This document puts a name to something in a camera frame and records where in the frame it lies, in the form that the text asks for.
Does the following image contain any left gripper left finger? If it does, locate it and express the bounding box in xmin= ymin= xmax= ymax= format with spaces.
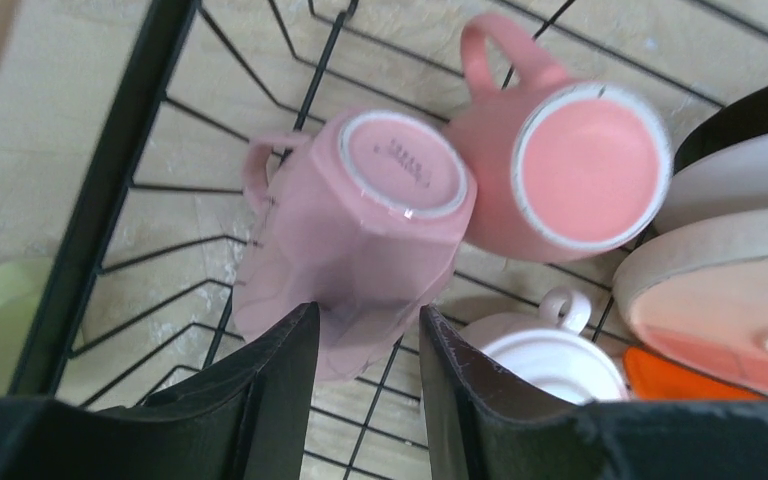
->
xmin=0 ymin=303 xmax=320 ymax=479

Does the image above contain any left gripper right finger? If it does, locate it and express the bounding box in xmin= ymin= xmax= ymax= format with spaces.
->
xmin=419 ymin=306 xmax=768 ymax=479

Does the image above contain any white enamel mug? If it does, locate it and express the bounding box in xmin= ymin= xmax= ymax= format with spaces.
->
xmin=459 ymin=287 xmax=629 ymax=405

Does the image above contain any black wire dish rack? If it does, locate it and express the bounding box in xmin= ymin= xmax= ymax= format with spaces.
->
xmin=9 ymin=0 xmax=768 ymax=480

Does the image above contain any orange plate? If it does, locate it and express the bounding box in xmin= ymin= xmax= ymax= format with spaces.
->
xmin=622 ymin=347 xmax=765 ymax=401

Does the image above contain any light pink mug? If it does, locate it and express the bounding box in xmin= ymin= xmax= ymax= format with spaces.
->
xmin=232 ymin=108 xmax=477 ymax=382

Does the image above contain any pink rimmed large plate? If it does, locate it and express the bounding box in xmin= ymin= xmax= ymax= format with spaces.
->
xmin=613 ymin=208 xmax=768 ymax=394

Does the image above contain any red rimmed plate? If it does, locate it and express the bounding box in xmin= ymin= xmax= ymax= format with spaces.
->
xmin=674 ymin=86 xmax=768 ymax=173

